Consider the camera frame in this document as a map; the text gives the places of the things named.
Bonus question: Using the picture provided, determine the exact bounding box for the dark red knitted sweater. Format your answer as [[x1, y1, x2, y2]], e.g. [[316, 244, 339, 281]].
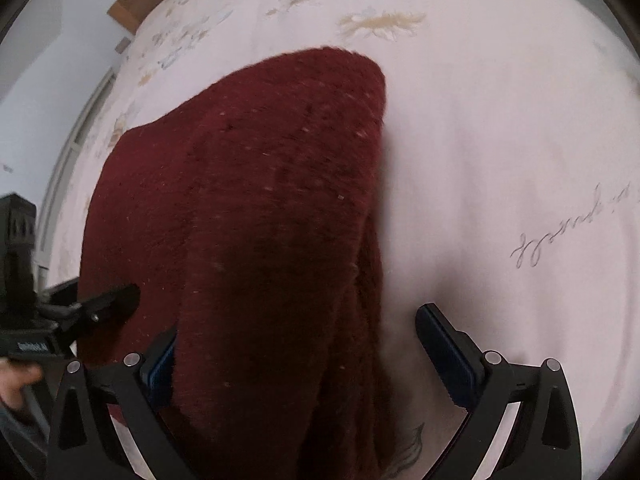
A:
[[80, 46, 389, 480]]

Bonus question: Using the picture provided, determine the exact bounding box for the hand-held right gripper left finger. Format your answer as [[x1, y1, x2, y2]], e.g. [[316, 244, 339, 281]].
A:
[[46, 327, 198, 480]]

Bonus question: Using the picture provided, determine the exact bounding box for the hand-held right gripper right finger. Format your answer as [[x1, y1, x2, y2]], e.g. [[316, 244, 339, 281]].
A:
[[415, 302, 583, 480]]

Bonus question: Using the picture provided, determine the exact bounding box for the person's left forearm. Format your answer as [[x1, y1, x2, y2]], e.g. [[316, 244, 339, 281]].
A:
[[0, 404, 51, 480]]

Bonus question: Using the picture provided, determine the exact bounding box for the white floral bedsheet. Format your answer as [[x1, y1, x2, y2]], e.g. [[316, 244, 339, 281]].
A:
[[47, 0, 639, 480]]

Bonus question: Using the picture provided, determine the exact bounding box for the wooden headboard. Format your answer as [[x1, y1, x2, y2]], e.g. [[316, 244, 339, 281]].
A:
[[107, 0, 151, 35]]

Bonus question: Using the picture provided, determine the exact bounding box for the person's left hand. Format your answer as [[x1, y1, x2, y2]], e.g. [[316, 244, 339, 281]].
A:
[[0, 362, 46, 425]]

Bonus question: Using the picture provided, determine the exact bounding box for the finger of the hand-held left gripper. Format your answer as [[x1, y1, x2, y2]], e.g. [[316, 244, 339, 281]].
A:
[[39, 282, 141, 348]]

